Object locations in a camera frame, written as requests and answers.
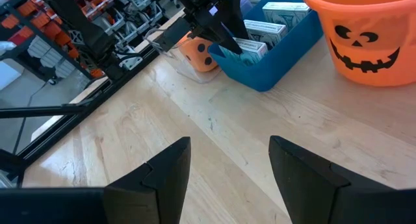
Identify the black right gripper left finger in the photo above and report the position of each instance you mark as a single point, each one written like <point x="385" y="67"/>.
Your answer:
<point x="130" y="204"/>

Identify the grey picture card deck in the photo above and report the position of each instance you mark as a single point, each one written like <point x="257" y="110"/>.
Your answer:
<point x="265" y="32"/>

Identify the clear plastic bin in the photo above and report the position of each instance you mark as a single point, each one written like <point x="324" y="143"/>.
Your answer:
<point x="191" y="74"/>

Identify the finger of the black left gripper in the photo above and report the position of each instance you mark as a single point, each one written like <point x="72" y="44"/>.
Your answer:
<point x="226" y="37"/>
<point x="239" y="19"/>

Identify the black shelf orange bins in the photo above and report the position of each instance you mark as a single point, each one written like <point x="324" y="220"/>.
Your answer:
<point x="42" y="22"/>

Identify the orange pumpkin bucket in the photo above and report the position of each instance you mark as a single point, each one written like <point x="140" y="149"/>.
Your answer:
<point x="367" y="39"/>

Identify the orange foam die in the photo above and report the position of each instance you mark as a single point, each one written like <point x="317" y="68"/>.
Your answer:
<point x="195" y="55"/>

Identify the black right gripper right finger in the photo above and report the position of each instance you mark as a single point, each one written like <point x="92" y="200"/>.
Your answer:
<point x="325" y="201"/>

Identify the white brown-print card deck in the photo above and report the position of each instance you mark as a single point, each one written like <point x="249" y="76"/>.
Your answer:
<point x="250" y="53"/>

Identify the teal rectangular bin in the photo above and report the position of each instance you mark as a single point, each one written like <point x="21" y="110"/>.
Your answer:
<point x="276" y="65"/>

